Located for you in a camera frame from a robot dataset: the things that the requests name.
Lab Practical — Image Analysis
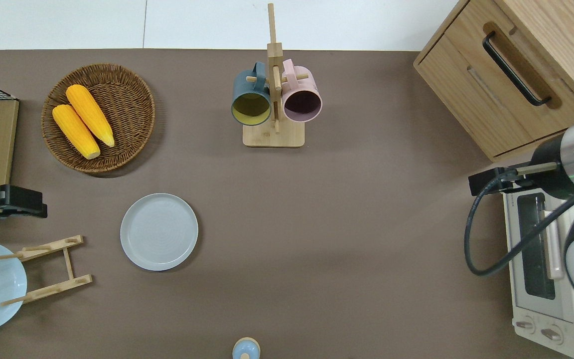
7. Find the white toaster oven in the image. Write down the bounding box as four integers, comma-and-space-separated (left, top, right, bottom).
502, 191, 574, 359

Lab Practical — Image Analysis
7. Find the gray round plate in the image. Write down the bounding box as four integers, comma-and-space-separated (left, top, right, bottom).
120, 193, 199, 272

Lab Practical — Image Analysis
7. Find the black cabinet handle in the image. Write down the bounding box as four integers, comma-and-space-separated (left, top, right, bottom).
482, 31, 553, 107

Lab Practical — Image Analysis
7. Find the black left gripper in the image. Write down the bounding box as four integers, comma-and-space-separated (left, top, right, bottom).
0, 184, 48, 230

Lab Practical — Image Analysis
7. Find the wooden mug tree stand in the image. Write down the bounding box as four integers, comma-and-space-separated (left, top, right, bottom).
243, 3, 310, 148

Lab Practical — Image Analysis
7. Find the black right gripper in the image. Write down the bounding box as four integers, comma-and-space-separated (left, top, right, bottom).
468, 167, 537, 196

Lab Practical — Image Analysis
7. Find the wooden drawer cabinet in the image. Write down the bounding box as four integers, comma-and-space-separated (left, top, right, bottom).
413, 0, 574, 163

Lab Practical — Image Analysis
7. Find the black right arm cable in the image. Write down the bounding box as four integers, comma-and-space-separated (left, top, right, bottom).
464, 169, 574, 277

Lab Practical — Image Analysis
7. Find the yellow corn cob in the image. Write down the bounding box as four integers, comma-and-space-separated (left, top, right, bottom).
65, 84, 116, 148
52, 104, 102, 160

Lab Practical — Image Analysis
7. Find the brown wicker basket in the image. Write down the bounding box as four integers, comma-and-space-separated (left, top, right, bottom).
41, 63, 156, 174

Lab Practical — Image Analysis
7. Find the toaster oven door handle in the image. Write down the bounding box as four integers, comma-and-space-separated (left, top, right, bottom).
544, 209, 566, 280

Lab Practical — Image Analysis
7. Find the wooden plate rack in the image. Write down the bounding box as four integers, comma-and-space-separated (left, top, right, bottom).
0, 235, 93, 307

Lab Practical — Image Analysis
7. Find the dark blue mug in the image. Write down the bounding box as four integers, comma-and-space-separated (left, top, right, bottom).
231, 61, 273, 126

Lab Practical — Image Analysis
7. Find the pink mug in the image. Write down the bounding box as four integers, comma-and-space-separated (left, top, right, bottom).
281, 59, 323, 123

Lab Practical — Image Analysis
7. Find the light blue bottle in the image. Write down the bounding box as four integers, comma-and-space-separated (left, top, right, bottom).
232, 337, 261, 359

